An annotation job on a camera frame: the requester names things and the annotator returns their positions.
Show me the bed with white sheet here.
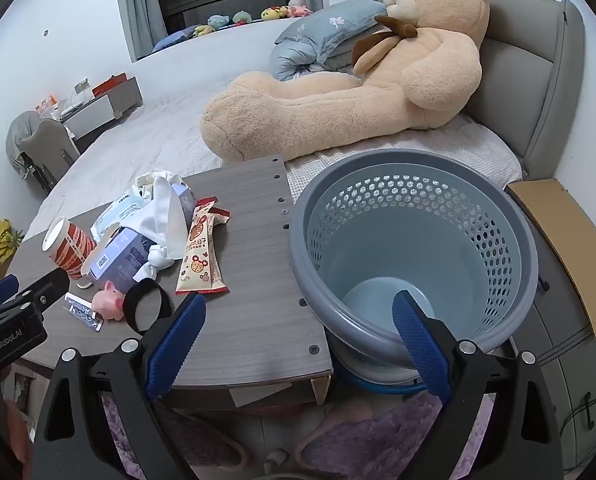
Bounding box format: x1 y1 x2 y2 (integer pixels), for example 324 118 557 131
23 20 523 241

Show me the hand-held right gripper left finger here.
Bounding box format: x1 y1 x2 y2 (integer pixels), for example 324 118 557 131
32 292 207 480

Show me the white cloth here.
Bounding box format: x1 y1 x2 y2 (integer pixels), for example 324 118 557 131
125 175 189 281

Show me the folded grey blue duvet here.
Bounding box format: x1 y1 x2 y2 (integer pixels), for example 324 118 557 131
269 40 363 82

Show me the large beige teddy bear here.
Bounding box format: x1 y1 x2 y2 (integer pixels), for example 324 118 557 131
200 0 498 165

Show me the white grey cabinet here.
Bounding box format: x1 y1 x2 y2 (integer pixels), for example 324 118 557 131
60 76 144 141

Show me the grey perforated plastic basket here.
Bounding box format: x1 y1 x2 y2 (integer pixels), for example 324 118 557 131
289 149 539 367

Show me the checked bed pad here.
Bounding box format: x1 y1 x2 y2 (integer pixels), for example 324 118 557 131
284 115 523 206

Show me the pink slipper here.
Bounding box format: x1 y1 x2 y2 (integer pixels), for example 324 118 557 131
298 400 393 466
168 410 251 471

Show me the blue white wipes packet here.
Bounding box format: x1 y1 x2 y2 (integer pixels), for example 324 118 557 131
90 191 151 238

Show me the wide grey curtain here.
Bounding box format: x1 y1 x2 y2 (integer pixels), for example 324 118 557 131
113 0 166 61

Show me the grey chair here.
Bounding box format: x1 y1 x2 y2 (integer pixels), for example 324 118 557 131
18 119 81 196

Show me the silver blister pack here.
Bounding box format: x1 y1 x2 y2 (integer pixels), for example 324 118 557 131
64 292 104 332

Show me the purple fluffy rug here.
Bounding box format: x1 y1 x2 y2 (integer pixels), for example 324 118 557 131
100 390 498 480

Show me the red beige snack wrapper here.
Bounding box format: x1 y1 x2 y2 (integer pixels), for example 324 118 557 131
205 205 233 286
175 197 227 295

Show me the white charger plug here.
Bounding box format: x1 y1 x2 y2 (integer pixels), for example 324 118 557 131
265 447 291 476

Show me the purple cardboard box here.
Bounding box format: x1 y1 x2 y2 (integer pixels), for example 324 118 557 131
80 182 197 295

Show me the blue cushion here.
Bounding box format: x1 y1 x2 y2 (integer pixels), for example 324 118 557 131
152 26 199 52

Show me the grey blue flower pillow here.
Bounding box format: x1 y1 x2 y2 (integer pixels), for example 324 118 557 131
274 0 391 46

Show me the pink pig toy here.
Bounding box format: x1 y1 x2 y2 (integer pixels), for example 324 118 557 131
92 281 127 321

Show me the red white paper cup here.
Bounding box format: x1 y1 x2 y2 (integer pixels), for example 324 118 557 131
41 216 98 280

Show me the grey nightstand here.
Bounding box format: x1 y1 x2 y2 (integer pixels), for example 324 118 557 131
508 260 596 461

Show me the grey garment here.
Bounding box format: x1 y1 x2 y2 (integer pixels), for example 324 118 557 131
5 110 41 171

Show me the grey padded headboard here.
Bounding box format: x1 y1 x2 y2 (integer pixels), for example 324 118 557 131
372 0 586 181

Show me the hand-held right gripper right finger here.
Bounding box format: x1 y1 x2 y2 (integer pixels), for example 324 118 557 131
392 290 563 480

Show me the red box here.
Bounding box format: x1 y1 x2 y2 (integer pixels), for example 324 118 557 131
92 74 129 97

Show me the yellow bag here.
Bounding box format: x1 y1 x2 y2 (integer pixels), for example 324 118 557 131
0 217 24 263

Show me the black hair band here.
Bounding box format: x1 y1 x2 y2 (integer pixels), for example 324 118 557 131
123 277 175 336

